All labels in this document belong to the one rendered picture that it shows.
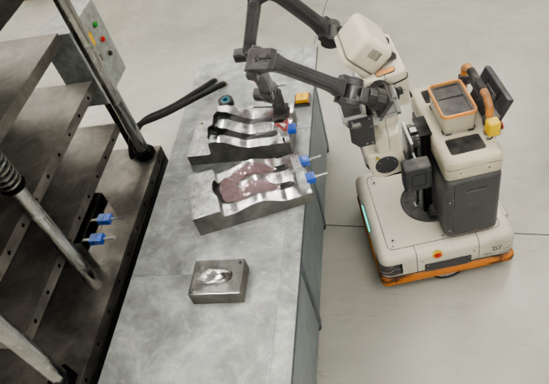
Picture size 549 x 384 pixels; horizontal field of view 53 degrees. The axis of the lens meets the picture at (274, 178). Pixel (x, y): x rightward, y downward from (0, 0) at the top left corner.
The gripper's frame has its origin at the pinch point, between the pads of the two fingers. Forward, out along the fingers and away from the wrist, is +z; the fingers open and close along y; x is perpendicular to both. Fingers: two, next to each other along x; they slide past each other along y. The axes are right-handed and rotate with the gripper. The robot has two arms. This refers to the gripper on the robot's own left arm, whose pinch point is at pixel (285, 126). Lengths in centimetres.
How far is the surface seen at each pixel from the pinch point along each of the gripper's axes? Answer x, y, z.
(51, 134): -84, 33, -38
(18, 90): -81, 36, -63
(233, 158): -26.6, 7.1, 9.5
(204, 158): -40.2, 7.2, 7.5
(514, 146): 114, -67, 95
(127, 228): -72, 42, 13
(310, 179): 12.1, 28.6, 6.1
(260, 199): -7.6, 40.5, 2.8
